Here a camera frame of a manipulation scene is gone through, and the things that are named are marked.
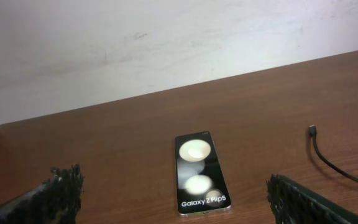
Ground black USB charging cable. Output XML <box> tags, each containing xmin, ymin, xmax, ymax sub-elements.
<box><xmin>308</xmin><ymin>124</ymin><xmax>358</xmax><ymax>189</ymax></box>

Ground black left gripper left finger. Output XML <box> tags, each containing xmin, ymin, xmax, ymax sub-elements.
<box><xmin>0</xmin><ymin>164</ymin><xmax>84</xmax><ymax>224</ymax></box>

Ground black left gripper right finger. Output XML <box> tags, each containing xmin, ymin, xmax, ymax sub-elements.
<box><xmin>267</xmin><ymin>175</ymin><xmax>358</xmax><ymax>224</ymax></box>

